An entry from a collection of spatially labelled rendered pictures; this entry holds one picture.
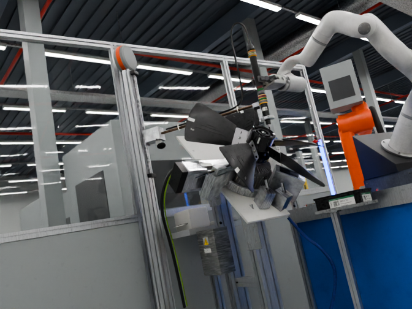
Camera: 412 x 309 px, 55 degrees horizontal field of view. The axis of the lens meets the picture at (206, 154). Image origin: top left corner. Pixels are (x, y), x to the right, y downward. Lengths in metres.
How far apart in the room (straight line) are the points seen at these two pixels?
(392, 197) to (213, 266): 0.89
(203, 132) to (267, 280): 0.73
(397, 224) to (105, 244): 1.42
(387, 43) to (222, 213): 1.13
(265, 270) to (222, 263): 0.21
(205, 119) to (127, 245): 0.82
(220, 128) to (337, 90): 4.13
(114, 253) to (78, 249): 0.19
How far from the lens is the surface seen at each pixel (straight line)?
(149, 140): 2.15
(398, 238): 2.03
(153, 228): 2.11
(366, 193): 1.92
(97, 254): 2.15
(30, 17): 6.68
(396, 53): 2.08
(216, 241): 1.94
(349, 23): 2.03
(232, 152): 1.61
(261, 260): 1.88
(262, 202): 1.81
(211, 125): 1.84
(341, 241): 1.97
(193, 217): 2.17
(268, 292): 1.90
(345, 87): 5.87
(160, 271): 2.11
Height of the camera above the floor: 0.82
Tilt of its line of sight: 11 degrees up
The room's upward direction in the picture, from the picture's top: 11 degrees counter-clockwise
